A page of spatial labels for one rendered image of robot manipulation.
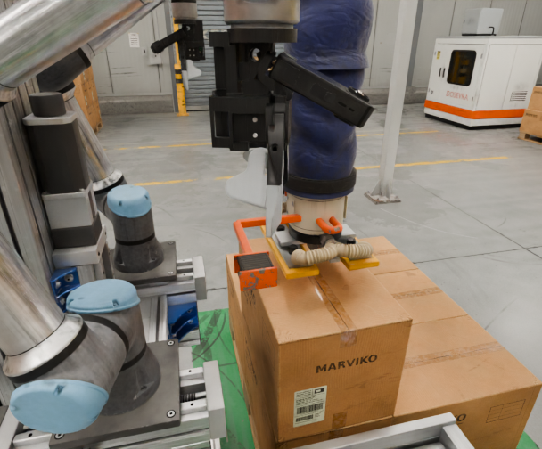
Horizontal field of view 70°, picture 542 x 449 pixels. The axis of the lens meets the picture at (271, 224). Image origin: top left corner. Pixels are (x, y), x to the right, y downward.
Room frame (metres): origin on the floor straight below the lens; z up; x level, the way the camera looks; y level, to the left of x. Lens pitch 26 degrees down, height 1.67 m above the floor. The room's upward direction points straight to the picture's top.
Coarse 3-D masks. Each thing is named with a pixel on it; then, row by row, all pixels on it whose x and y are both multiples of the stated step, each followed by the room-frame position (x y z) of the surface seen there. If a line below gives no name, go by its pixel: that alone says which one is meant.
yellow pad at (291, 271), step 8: (288, 224) 1.25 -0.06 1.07; (264, 232) 1.19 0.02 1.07; (272, 240) 1.13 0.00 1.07; (272, 248) 1.08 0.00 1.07; (280, 248) 1.07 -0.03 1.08; (288, 248) 1.07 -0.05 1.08; (296, 248) 1.03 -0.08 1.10; (304, 248) 1.08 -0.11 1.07; (280, 256) 1.03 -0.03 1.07; (288, 256) 1.02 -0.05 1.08; (280, 264) 0.99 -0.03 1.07; (288, 264) 0.97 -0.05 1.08; (288, 272) 0.94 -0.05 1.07; (296, 272) 0.94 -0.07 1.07; (304, 272) 0.94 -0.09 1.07; (312, 272) 0.94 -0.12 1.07
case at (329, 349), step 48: (288, 288) 1.04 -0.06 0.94; (336, 288) 1.04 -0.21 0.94; (384, 288) 1.04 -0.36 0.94; (288, 336) 0.82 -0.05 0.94; (336, 336) 0.83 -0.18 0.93; (384, 336) 0.87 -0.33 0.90; (288, 384) 0.80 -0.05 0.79; (336, 384) 0.84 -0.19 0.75; (384, 384) 0.88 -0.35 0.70; (288, 432) 0.80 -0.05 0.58
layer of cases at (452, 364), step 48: (384, 240) 2.13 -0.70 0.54; (432, 288) 1.62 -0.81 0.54; (240, 336) 1.49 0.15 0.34; (432, 336) 1.27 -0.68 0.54; (480, 336) 1.27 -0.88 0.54; (432, 384) 1.02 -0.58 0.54; (480, 384) 1.02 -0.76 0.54; (528, 384) 1.02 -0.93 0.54; (336, 432) 0.84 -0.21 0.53; (480, 432) 0.97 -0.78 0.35
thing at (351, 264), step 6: (342, 240) 1.12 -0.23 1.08; (348, 240) 1.08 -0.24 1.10; (354, 240) 1.07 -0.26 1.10; (342, 258) 1.02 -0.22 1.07; (348, 258) 1.01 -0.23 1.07; (354, 258) 1.00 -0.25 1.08; (360, 258) 1.01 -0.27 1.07; (366, 258) 1.01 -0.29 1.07; (372, 258) 1.01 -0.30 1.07; (348, 264) 0.98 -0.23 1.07; (354, 264) 0.98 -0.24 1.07; (360, 264) 0.98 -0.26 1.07; (366, 264) 0.99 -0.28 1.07; (372, 264) 0.99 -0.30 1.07; (378, 264) 1.00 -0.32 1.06
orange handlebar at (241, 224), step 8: (288, 216) 1.05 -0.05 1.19; (296, 216) 1.06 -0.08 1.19; (240, 224) 0.99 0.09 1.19; (248, 224) 1.02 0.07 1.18; (256, 224) 1.02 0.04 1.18; (264, 224) 1.03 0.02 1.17; (320, 224) 1.01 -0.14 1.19; (336, 224) 1.00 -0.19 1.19; (240, 232) 0.95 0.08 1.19; (328, 232) 0.97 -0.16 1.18; (336, 232) 0.97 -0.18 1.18; (240, 240) 0.91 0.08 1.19; (248, 248) 0.86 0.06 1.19
